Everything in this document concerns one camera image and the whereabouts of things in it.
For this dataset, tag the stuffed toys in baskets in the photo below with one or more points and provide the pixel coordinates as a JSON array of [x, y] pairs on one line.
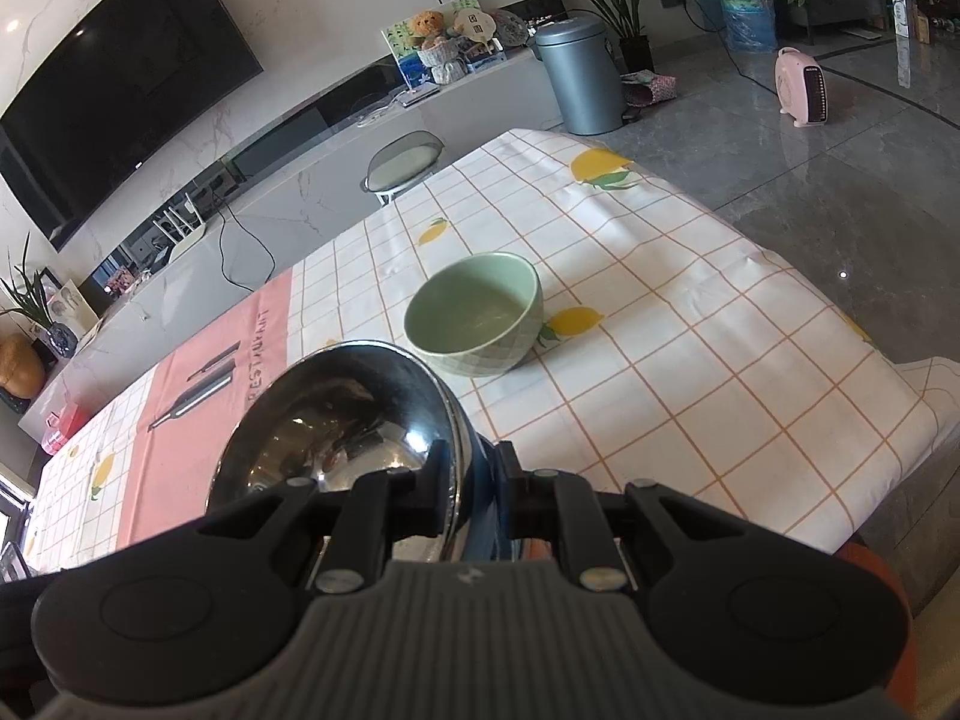
[[397, 37]]

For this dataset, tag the brown round ornament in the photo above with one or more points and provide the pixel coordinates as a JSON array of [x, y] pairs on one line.
[[19, 367]]

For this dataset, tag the picture frame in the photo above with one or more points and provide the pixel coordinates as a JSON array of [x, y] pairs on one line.
[[75, 311]]

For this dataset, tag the decorative plate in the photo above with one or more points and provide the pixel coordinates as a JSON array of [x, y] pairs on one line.
[[511, 26]]

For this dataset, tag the long grey TV cabinet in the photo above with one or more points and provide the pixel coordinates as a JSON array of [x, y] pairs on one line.
[[315, 187]]

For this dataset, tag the orange stool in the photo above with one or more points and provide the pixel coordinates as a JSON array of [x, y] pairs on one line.
[[885, 592]]

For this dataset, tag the round hand fan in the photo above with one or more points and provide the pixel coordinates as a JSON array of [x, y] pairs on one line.
[[474, 24]]

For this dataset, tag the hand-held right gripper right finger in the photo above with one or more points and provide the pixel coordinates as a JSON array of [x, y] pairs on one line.
[[506, 491]]

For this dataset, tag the green ceramic bowl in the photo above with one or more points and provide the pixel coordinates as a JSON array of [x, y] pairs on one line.
[[465, 315]]

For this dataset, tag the stainless steel bowl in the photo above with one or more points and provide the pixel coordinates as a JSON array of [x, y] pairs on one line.
[[337, 405]]

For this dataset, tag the white carton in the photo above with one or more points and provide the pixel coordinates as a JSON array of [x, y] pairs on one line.
[[901, 11]]

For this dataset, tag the patterned small bag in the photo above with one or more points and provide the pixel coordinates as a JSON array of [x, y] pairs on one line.
[[651, 88]]

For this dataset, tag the white router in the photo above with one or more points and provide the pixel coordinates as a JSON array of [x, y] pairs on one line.
[[180, 221]]

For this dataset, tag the plant in blue vase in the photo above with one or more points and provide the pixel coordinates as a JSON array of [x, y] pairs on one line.
[[58, 337]]

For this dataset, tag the grey round trash bin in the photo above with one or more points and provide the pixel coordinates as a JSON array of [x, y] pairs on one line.
[[581, 75]]

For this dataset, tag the white rolling stool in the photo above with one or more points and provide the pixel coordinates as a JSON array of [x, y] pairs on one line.
[[401, 161]]

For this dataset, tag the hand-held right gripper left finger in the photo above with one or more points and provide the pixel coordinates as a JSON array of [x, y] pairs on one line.
[[439, 487]]

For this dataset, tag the white woven basket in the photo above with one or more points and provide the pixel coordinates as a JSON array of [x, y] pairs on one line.
[[442, 60]]

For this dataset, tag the blue water bottle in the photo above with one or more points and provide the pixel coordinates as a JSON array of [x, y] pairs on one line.
[[746, 11]]

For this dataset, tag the pink fan heater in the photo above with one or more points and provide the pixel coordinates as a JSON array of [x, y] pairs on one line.
[[802, 86]]

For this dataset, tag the white set-top box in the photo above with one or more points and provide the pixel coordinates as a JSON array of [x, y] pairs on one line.
[[418, 96]]

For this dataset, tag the tall leafy potted plant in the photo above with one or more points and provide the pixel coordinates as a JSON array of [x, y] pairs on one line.
[[636, 52]]

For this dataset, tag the black curved television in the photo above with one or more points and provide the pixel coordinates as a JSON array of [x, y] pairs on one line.
[[112, 90]]

